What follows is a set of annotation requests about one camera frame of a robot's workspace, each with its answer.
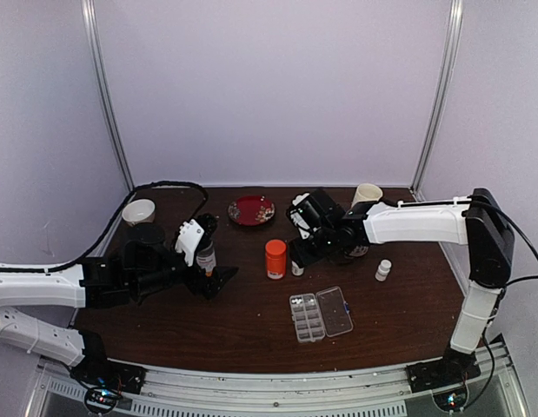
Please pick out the orange pill bottle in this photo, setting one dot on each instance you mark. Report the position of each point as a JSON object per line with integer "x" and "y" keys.
{"x": 275, "y": 259}

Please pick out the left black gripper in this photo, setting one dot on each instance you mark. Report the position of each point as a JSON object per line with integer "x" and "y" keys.
{"x": 213, "y": 283}

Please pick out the cream ribbed mug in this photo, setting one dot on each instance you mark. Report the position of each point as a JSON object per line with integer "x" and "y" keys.
{"x": 366, "y": 192}

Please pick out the small white bottle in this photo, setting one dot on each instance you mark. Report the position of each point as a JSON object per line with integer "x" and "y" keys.
{"x": 296, "y": 270}
{"x": 383, "y": 270}

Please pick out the red floral plate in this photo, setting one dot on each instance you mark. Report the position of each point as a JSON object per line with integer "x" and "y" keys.
{"x": 251, "y": 210}

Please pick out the floral mug yellow inside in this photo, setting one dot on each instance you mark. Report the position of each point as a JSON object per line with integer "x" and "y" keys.
{"x": 358, "y": 251}

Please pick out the grey lid vitamin bottle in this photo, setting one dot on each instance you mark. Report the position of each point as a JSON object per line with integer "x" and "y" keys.
{"x": 206, "y": 258}

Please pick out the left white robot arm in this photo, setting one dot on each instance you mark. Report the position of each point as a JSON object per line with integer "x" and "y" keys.
{"x": 142, "y": 267}

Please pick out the white ceramic rice bowl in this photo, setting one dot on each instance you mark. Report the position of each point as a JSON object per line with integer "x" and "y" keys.
{"x": 139, "y": 211}

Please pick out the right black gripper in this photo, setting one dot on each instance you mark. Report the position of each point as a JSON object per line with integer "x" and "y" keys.
{"x": 302, "y": 256}

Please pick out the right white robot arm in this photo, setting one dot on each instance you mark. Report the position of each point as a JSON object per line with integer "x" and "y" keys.
{"x": 473, "y": 222}

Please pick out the right aluminium frame post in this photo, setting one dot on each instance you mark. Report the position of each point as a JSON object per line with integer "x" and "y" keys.
{"x": 449, "y": 55}

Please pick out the front aluminium rail base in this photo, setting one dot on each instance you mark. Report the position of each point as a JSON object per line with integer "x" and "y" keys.
{"x": 378, "y": 391}

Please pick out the clear plastic pill organizer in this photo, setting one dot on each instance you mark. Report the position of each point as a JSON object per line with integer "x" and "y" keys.
{"x": 324, "y": 314}

